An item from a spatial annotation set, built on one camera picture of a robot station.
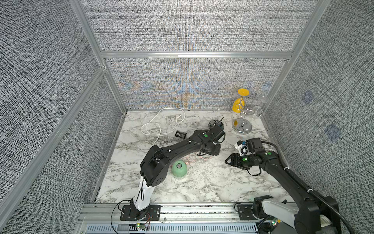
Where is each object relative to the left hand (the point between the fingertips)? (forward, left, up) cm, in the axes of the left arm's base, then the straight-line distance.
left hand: (218, 151), depth 84 cm
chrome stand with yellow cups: (+46, -32, -10) cm, 57 cm away
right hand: (-5, -5, -1) cm, 7 cm away
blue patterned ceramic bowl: (+27, -3, -7) cm, 28 cm away
